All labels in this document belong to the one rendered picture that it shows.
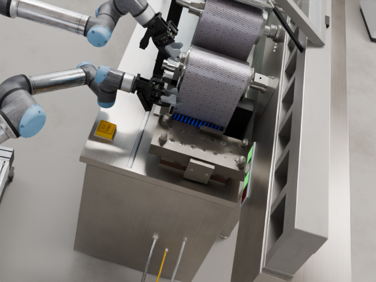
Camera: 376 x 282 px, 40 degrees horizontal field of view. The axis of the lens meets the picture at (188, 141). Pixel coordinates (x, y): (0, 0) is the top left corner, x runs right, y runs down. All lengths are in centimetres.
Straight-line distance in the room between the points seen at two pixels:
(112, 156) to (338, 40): 101
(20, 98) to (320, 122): 104
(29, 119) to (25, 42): 204
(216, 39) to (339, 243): 104
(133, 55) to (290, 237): 154
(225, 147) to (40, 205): 130
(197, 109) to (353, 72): 265
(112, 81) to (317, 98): 89
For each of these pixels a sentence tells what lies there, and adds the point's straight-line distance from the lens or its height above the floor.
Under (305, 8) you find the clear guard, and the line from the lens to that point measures 172.
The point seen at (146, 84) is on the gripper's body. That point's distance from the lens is 206.
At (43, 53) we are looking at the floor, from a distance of 381.
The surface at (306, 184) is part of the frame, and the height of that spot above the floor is 165.
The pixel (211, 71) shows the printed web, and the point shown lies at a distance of 199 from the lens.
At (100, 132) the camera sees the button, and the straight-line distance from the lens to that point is 216.
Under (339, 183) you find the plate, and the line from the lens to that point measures 163.
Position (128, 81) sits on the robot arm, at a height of 114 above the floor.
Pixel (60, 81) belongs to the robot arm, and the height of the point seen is 108.
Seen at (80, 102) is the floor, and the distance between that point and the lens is 351.
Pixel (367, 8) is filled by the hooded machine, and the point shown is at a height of 14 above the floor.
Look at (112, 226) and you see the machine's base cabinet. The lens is 248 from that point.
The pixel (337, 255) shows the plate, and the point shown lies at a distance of 149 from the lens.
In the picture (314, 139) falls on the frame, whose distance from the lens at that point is 139.
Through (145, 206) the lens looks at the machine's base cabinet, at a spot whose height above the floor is 68.
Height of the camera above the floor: 259
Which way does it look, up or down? 49 degrees down
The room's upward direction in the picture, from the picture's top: 21 degrees clockwise
